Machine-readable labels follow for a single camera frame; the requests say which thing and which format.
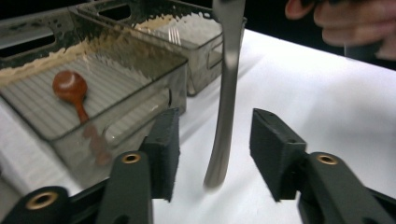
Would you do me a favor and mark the transparent grey plastic bin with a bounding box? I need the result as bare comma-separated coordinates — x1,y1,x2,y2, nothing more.
76,0,248,97
0,6,190,188

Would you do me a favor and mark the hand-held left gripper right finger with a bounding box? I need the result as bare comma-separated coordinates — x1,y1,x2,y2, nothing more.
249,107,395,224

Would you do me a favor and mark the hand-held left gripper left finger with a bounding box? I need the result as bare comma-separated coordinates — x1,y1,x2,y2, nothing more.
96,106,182,224

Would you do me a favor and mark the white table cover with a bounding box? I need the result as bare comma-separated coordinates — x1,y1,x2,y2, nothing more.
0,29,396,224

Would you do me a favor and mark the silver metal fork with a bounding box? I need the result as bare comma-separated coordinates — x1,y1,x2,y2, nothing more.
167,27,182,46

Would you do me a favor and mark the brown wooden spoon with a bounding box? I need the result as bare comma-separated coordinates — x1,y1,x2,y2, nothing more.
51,69,113,166

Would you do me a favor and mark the silver metal knife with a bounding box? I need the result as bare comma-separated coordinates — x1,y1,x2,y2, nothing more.
203,0,247,189

